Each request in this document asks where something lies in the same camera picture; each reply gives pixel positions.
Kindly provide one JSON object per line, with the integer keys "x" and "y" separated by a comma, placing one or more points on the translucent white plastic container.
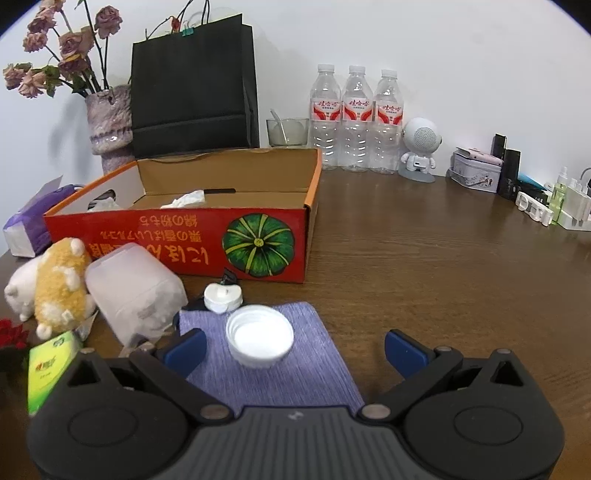
{"x": 129, "y": 290}

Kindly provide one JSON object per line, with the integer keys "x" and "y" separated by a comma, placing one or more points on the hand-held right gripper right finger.
{"x": 406, "y": 353}

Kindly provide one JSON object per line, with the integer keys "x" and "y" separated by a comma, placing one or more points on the green paper packet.
{"x": 48, "y": 369}

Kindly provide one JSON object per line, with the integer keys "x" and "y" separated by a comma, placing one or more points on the purple woven cloth mat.
{"x": 318, "y": 360}

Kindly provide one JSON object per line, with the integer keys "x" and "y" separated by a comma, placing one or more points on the blue flat object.
{"x": 531, "y": 182}

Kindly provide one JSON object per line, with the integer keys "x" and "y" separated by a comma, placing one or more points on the clear plastic water bottle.
{"x": 387, "y": 129}
{"x": 325, "y": 120}
{"x": 356, "y": 124}

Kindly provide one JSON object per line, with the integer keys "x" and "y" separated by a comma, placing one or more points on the printed grey tin box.
{"x": 475, "y": 177}

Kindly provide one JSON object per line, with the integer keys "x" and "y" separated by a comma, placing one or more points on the pink flat case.
{"x": 478, "y": 156}

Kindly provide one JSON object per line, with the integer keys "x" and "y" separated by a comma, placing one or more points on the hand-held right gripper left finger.
{"x": 184, "y": 351}

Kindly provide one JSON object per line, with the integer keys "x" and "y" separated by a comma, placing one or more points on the clear glass cup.
{"x": 295, "y": 134}

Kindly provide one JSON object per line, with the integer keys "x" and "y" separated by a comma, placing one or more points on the purple tissue pack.
{"x": 27, "y": 226}

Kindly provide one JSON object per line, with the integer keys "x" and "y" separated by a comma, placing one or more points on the green spray bottle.
{"x": 558, "y": 198}

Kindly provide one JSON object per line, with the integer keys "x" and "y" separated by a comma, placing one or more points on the green binder clip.
{"x": 188, "y": 30}

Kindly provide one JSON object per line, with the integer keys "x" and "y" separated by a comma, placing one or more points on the white round plastic lid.
{"x": 261, "y": 339}

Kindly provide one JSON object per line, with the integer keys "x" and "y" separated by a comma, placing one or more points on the crumpled white tissue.
{"x": 187, "y": 199}

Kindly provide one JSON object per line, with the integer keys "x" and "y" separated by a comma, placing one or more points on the black paper shopping bag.
{"x": 194, "y": 87}

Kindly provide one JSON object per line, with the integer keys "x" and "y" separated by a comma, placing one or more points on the slim black cosmetic box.
{"x": 498, "y": 145}

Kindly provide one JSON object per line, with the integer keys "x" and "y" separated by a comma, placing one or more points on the small white electric candle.
{"x": 221, "y": 297}

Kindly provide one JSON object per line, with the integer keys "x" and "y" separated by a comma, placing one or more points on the red flower decoration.
{"x": 11, "y": 334}

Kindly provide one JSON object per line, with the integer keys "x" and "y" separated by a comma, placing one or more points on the dried pink rose bouquet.
{"x": 71, "y": 45}

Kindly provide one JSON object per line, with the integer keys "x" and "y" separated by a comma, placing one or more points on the white plastic spoon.
{"x": 277, "y": 120}

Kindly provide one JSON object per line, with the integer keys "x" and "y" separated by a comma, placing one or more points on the red cardboard box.
{"x": 184, "y": 240}

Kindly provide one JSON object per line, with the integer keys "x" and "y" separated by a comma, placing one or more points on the white robot figure speaker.
{"x": 422, "y": 138}

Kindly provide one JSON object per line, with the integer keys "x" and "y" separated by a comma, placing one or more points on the white and yellow plush toy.
{"x": 60, "y": 277}

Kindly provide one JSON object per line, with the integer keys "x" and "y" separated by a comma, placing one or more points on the purple mottled ceramic vase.
{"x": 111, "y": 120}

